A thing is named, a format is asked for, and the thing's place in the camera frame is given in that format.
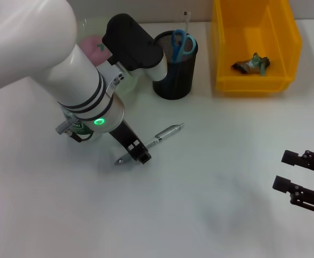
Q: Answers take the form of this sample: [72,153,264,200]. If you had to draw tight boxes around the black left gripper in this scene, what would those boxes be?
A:
[108,119,152,164]

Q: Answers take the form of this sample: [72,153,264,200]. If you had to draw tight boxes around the grey white ballpoint pen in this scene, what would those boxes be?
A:
[114,123,185,166]

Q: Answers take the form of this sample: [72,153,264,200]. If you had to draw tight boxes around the clear green-label water bottle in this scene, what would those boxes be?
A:
[61,107,104,142]

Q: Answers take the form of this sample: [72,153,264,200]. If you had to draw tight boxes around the black mesh pen holder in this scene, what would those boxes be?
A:
[152,30,199,100]

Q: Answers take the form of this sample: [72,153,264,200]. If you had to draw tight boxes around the blue scissors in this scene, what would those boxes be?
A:
[170,28,197,64]

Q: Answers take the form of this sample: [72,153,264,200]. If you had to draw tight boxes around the green plastic wrapper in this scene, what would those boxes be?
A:
[231,53,272,76]

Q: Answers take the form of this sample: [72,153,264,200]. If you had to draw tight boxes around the pink toy peach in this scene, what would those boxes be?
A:
[78,36,112,65]

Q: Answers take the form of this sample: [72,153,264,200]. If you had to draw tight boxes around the clear plastic ruler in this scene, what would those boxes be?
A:
[177,10,192,34]

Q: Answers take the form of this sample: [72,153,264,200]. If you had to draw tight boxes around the pale green glass fruit plate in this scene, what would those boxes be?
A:
[76,17,139,105]

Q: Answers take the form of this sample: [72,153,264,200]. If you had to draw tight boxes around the yellow plastic bin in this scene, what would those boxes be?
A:
[210,0,303,97]

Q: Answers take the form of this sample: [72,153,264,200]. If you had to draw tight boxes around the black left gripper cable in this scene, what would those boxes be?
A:
[55,120,94,143]

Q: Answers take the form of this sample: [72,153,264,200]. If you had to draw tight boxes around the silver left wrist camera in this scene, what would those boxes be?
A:
[97,13,168,95]

